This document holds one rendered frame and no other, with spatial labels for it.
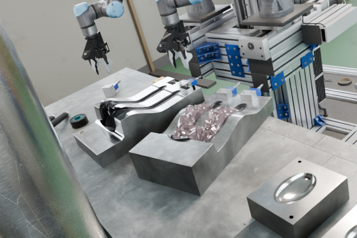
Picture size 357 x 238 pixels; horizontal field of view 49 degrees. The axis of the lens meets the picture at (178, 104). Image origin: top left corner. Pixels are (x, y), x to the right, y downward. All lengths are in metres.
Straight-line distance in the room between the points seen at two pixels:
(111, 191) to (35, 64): 2.70
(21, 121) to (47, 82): 3.79
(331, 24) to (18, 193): 1.69
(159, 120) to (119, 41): 2.80
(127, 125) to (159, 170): 0.30
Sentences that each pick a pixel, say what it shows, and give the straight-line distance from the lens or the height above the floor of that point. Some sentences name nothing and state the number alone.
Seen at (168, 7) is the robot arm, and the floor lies 1.20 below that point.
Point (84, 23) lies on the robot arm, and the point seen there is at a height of 1.19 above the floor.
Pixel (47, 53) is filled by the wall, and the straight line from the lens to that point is 3.93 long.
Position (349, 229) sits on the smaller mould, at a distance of 0.94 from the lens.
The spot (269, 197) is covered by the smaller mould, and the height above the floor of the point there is 0.87.
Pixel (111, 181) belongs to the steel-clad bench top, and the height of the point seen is 0.80.
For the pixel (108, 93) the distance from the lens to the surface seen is 2.04.
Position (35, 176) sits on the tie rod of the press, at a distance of 0.18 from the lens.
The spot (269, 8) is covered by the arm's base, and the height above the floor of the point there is 1.08.
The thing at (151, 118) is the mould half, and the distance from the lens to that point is 1.49.
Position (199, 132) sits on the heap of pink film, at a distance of 1.27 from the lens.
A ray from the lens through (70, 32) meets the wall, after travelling 4.00.
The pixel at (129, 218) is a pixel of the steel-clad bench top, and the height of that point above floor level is 0.80.
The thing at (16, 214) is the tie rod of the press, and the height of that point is 1.44.
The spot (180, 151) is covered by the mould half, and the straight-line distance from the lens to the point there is 1.18.
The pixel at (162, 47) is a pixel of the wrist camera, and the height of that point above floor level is 1.06.
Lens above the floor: 1.54
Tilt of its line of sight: 25 degrees down
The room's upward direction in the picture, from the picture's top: 17 degrees counter-clockwise
